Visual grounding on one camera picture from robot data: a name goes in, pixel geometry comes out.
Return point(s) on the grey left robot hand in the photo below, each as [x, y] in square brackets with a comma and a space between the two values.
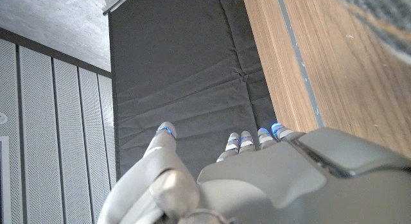
[257, 185]

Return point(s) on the cream plaid scarf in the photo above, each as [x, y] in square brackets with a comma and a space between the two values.
[385, 15]

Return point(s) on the black backdrop stand pole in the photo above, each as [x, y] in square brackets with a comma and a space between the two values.
[117, 4]

